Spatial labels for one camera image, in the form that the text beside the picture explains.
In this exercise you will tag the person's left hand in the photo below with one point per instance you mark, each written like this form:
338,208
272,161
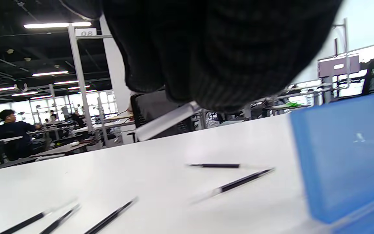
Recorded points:
222,48

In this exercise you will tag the single black pen refill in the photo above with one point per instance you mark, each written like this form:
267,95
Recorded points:
164,122

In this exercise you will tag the group of black pen refills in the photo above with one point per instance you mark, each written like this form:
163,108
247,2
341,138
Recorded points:
239,183

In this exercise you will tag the blue stationery box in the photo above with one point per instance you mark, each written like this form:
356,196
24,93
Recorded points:
346,156

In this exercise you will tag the white background desk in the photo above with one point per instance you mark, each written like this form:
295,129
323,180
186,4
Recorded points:
109,125

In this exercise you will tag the grey panel on frame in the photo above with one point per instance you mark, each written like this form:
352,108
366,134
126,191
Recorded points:
338,66

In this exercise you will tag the aluminium frame post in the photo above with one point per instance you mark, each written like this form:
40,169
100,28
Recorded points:
80,81

